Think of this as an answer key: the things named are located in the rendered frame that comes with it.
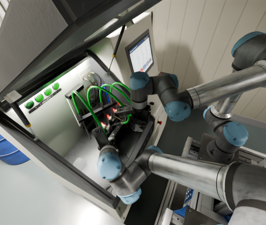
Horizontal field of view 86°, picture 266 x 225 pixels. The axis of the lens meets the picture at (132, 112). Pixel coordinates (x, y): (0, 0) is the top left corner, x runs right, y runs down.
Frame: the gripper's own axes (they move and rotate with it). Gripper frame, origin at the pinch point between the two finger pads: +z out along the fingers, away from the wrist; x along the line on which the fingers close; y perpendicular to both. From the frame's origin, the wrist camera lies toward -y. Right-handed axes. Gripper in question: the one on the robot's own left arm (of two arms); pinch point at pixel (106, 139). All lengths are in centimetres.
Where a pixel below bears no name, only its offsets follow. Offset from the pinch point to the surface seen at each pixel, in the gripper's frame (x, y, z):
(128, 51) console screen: 45, -45, 29
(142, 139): 19.7, 18.5, 25.8
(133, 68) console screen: 45, -34, 38
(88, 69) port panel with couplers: 12, -47, 32
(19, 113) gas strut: -15.7, -26.8, -28.6
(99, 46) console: 26, -55, 21
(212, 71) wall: 167, 13, 107
